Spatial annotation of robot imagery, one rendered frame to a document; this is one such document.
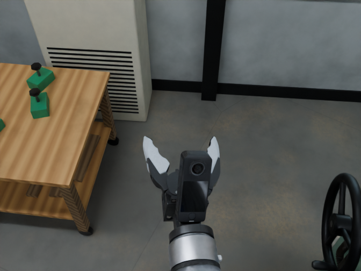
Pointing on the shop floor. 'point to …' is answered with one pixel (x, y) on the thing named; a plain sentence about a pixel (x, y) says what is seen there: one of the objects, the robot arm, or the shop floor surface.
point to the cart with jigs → (52, 140)
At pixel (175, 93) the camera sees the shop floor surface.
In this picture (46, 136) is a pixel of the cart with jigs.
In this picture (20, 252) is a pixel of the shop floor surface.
